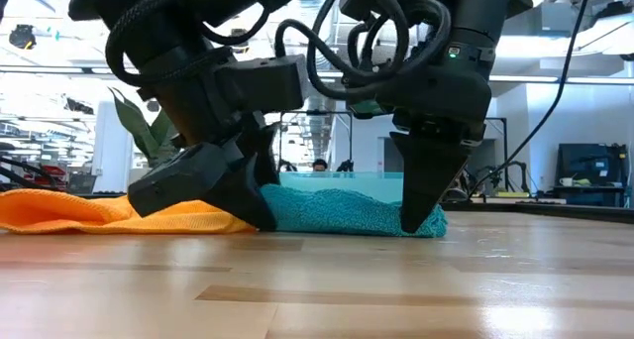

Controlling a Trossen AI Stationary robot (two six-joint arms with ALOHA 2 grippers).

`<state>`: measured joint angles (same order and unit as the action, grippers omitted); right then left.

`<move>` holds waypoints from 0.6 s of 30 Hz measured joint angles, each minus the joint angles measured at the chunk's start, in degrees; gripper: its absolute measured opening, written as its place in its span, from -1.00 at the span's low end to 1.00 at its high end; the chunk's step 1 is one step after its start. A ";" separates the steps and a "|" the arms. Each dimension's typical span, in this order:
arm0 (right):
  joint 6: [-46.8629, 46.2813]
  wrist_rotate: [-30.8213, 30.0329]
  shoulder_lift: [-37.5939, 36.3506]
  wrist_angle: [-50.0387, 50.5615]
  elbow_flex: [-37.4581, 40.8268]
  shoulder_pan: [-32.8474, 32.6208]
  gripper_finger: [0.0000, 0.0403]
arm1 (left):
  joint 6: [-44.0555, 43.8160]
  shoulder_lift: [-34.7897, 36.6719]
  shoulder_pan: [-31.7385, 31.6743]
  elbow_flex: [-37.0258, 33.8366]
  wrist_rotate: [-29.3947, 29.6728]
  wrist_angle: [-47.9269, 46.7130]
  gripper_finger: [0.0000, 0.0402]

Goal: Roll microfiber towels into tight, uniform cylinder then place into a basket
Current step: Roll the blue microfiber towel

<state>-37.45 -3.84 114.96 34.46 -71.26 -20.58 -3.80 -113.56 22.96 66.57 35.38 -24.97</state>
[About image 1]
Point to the person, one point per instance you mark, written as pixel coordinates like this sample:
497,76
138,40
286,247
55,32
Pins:
320,165

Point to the white plant pot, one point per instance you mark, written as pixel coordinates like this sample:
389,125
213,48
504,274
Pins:
138,175

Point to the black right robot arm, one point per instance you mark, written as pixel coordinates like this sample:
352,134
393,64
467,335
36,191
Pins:
475,17

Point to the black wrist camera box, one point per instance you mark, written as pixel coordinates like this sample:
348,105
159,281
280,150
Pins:
366,108
267,83

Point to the black robot station frame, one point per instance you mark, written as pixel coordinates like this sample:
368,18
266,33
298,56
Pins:
317,113
505,146

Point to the black ceiling camera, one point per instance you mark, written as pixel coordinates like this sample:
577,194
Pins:
22,36

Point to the teal microfiber towel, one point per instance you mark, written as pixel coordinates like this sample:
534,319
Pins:
337,210

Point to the green snake plant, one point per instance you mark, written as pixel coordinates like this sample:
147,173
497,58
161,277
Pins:
143,131

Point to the teal translucent plastic basket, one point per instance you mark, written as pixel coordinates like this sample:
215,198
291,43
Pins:
347,180

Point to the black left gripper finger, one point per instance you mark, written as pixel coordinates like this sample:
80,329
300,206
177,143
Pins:
243,200
267,155

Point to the orange microfiber towel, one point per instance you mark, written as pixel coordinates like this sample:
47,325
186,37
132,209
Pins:
99,215

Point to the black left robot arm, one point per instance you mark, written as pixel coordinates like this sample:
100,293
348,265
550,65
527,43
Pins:
163,32

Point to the white mug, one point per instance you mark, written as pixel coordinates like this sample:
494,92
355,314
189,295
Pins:
566,182

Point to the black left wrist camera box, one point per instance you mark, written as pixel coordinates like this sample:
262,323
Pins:
267,83

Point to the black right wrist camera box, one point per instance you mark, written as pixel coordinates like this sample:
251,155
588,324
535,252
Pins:
366,108

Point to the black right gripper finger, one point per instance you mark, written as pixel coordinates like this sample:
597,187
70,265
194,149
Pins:
426,180

